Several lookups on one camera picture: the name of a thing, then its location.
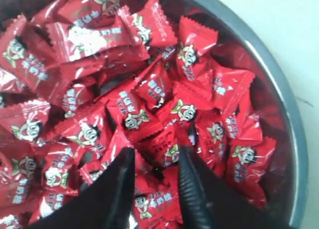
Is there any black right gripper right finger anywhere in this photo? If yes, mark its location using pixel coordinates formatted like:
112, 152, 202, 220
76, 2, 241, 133
178, 146, 290, 229

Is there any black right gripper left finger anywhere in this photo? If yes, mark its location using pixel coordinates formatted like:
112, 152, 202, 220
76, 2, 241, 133
29, 147, 135, 229

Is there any steel bowl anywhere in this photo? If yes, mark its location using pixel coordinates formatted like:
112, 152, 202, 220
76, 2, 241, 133
162, 0, 309, 229

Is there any pile of red wrapped candies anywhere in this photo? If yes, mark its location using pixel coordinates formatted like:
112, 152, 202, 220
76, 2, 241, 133
0, 0, 276, 229

